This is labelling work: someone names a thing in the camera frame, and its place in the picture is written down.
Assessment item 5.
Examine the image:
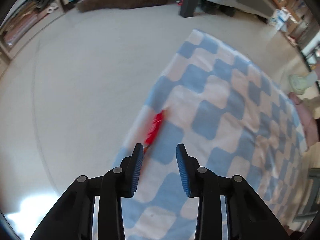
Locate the red pen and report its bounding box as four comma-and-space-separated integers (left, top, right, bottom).
144, 109, 166, 154

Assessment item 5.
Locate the blue white checkered cloth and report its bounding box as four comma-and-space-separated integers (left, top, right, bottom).
115, 29, 306, 239

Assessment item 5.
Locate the green slipper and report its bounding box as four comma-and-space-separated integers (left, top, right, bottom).
289, 70, 318, 95

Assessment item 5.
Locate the white bedside cabinet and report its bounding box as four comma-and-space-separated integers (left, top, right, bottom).
1, 0, 64, 60

